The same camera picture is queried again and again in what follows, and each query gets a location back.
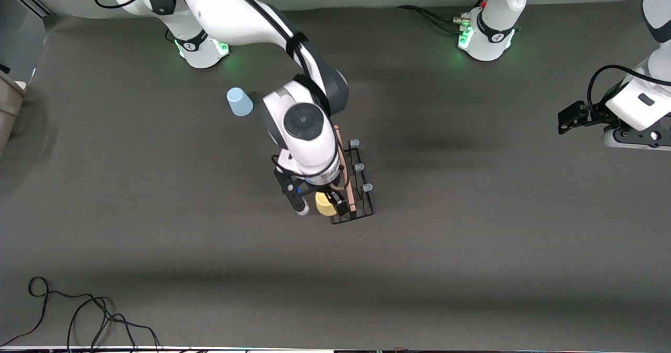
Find black wire cup holder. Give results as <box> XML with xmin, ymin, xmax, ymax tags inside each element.
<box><xmin>330</xmin><ymin>125</ymin><xmax>375</xmax><ymax>224</ymax></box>

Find loose black cable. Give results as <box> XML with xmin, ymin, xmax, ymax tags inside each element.
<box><xmin>0</xmin><ymin>276</ymin><xmax>163</xmax><ymax>351</ymax></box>

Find dark grey table mat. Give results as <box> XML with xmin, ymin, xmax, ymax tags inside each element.
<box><xmin>0</xmin><ymin>0</ymin><xmax>671</xmax><ymax>349</ymax></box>

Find yellow plastic cup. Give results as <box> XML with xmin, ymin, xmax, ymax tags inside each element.
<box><xmin>315</xmin><ymin>191</ymin><xmax>339</xmax><ymax>217</ymax></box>

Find black left arm base cables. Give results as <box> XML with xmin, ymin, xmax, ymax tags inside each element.
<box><xmin>396</xmin><ymin>4</ymin><xmax>470</xmax><ymax>34</ymax></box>

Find light blue plastic cup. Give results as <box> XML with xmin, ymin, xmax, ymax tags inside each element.
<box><xmin>226</xmin><ymin>87</ymin><xmax>254</xmax><ymax>117</ymax></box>

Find black frame rail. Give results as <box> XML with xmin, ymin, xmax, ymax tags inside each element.
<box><xmin>0</xmin><ymin>0</ymin><xmax>53</xmax><ymax>17</ymax></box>

